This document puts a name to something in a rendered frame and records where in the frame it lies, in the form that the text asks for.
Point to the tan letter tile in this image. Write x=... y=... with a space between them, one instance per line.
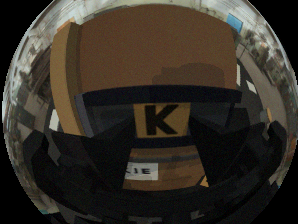
x=204 y=182
x=155 y=120

